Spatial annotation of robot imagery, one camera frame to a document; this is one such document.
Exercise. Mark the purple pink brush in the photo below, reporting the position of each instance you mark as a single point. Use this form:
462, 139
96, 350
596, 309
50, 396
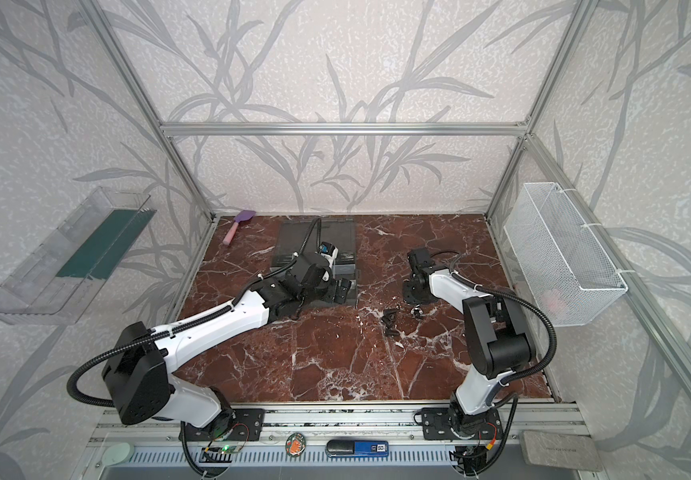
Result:
240, 218

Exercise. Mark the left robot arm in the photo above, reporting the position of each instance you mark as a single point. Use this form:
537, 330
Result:
138, 376

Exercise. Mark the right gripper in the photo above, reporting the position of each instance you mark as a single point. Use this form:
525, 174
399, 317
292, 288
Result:
414, 288

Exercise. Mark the round orange badge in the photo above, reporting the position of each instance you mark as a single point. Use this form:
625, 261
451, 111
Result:
296, 445

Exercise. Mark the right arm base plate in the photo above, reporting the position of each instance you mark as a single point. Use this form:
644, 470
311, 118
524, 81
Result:
448, 424

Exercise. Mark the grey foam pad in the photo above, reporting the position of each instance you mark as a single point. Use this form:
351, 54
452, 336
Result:
575, 452

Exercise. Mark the white wire mesh basket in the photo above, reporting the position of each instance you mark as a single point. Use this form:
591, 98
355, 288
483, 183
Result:
572, 278

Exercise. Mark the grey plastic organizer box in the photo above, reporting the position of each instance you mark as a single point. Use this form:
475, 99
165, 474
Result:
339, 231

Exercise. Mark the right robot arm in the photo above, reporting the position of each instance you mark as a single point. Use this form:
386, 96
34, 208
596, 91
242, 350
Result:
508, 337

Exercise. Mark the white round knob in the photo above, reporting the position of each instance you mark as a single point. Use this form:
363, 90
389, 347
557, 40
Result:
117, 454

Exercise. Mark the blue black usb device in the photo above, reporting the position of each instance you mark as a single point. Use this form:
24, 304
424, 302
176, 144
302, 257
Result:
349, 448

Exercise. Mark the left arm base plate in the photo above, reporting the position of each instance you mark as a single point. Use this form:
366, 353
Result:
242, 425

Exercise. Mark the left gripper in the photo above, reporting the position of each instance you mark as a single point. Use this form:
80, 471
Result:
334, 289

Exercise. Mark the clear wall shelf tray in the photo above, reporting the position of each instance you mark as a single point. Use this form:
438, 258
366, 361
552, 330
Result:
56, 283

